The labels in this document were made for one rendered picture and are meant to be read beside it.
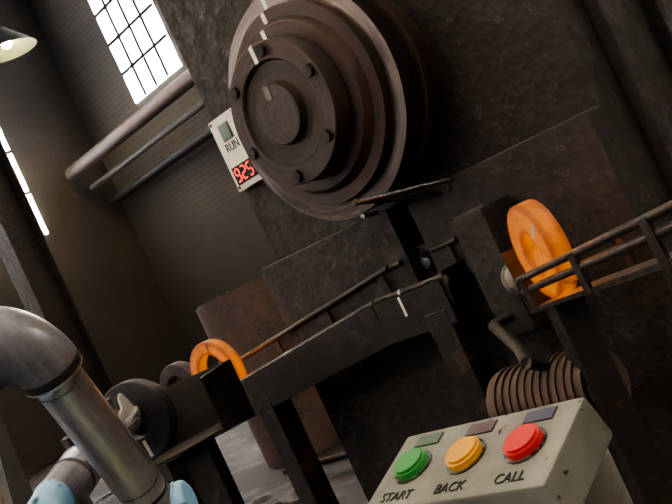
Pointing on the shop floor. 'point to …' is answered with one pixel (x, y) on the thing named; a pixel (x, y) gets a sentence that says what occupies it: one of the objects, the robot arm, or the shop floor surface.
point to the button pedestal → (556, 480)
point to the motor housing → (541, 386)
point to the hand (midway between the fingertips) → (133, 411)
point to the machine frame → (555, 63)
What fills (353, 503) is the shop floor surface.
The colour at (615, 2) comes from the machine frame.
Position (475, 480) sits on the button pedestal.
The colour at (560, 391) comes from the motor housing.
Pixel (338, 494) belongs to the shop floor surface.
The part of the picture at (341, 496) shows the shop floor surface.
